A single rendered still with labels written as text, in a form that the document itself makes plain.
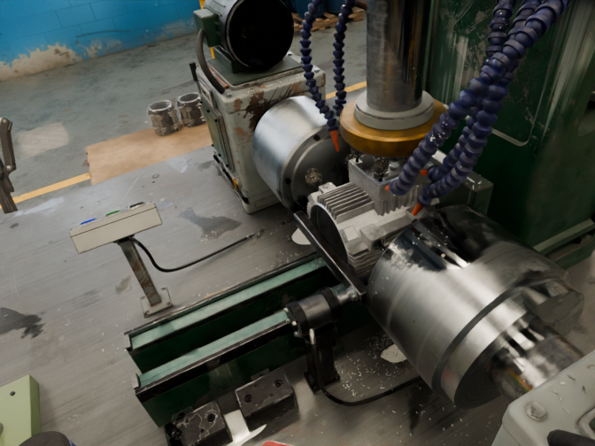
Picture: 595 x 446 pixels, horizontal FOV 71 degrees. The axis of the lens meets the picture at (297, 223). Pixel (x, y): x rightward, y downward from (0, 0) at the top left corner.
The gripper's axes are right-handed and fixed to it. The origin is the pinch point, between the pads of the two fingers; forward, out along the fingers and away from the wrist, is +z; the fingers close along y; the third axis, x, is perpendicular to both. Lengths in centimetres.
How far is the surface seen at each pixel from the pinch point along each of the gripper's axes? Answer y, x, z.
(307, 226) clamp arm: 51, -16, 25
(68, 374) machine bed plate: -4.2, 3.8, 39.3
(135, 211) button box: 21.3, -3.5, 11.0
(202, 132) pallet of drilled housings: 73, 227, -23
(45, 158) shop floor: -44, 291, -46
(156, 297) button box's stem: 17.5, 9.8, 32.3
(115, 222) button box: 17.0, -3.5, 11.8
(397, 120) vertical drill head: 64, -37, 10
